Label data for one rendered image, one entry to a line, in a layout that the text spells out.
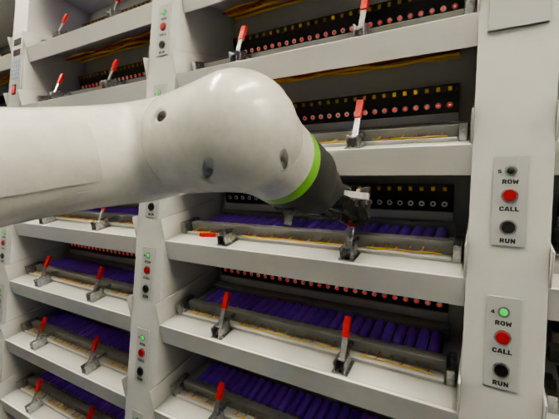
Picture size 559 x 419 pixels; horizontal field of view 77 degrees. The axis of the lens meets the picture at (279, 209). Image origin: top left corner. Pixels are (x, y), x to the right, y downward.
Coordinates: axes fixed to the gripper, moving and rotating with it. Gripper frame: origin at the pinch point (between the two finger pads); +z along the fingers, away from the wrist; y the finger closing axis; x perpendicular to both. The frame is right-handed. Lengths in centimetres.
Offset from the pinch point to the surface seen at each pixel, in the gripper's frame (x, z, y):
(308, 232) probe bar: -2.8, 4.0, -9.9
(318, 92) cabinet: 32.2, 10.9, -15.7
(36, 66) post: 44, -8, -112
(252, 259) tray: -9.8, -0.5, -18.7
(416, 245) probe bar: -3.5, 4.8, 10.1
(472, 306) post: -12.1, -0.6, 19.0
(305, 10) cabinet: 53, 7, -20
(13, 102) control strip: 31, -10, -117
